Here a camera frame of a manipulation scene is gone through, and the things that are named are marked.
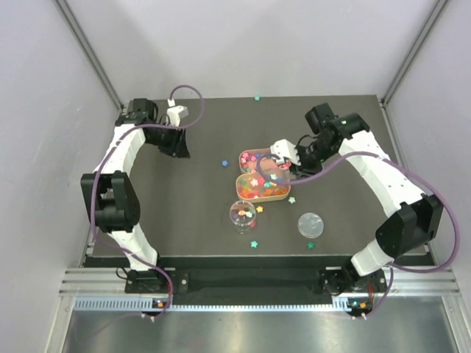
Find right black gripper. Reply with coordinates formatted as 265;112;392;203
287;139;335;181

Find pink tray opaque star candies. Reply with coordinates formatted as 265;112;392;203
238;148;282;174

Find tan tray translucent star candies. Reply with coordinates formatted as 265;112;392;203
235;173;291;203

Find clear plastic jar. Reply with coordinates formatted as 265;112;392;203
229;200;257;235

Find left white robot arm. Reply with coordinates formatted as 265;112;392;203
80;99;190;292

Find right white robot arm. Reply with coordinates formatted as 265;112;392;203
291;103;444;291

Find clear round jar lid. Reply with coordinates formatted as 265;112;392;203
297;213;325;239

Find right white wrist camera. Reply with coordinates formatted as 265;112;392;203
270;139;301;171

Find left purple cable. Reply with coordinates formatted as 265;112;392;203
89;85;205;321

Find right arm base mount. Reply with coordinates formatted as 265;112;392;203
319;268;387;296

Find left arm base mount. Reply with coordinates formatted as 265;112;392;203
115;268;189;294

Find left aluminium corner post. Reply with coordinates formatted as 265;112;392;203
52;0;124;111

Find aluminium corner post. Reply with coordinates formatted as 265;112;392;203
52;0;124;111
380;0;450;109

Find white slotted cable duct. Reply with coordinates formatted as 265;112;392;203
74;296;366;313

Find aluminium front frame rail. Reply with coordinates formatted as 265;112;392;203
59;268;459;296

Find right aluminium corner post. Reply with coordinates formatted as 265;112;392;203
380;0;450;109

